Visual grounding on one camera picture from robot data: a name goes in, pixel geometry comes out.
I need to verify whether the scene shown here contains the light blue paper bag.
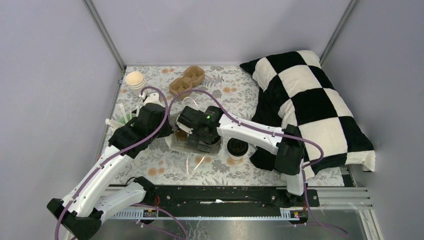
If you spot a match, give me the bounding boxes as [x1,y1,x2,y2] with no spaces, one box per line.
[165,96,222,156]

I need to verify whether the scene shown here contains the black cup lid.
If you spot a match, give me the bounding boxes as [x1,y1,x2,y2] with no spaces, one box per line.
[226,138,249,157]

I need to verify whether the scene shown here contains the white paper cup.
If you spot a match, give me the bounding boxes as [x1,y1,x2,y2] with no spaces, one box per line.
[228,154,245,163]

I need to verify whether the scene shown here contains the stack of white paper cups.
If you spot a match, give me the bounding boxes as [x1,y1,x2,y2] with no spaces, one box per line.
[125,71,146,96]

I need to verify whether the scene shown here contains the brown cardboard cup carrier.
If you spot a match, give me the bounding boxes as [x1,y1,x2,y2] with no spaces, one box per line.
[168,65,206,96]
[174,129,189,142]

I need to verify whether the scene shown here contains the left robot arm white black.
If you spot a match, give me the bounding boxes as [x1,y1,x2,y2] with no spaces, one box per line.
[47,103,171,240]

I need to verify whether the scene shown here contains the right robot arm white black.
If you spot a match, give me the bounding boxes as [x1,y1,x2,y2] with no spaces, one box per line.
[176,106,307,206]

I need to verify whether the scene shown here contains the floral table mat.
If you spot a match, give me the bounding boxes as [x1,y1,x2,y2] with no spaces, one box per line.
[111,66,345,187]

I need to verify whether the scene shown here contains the green cup holder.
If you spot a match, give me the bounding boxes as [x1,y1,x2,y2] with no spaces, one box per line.
[117,113,136,124]

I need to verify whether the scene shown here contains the black white checkered blanket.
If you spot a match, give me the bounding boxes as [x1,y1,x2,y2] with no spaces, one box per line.
[240,50,376,179]

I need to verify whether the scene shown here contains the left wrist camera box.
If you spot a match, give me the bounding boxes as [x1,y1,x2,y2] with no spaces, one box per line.
[141,92,165,107]

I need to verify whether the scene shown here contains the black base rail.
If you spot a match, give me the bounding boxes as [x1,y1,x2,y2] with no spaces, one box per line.
[141,185,320,217]

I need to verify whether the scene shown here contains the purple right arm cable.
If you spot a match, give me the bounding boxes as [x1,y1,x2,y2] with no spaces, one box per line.
[167,89,349,238]

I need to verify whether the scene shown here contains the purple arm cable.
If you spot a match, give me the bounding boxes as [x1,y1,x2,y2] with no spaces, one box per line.
[167,89,349,238]
[54,86,188,240]

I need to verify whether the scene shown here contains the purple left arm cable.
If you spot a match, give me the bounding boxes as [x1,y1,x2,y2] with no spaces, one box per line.
[54,86,188,240]

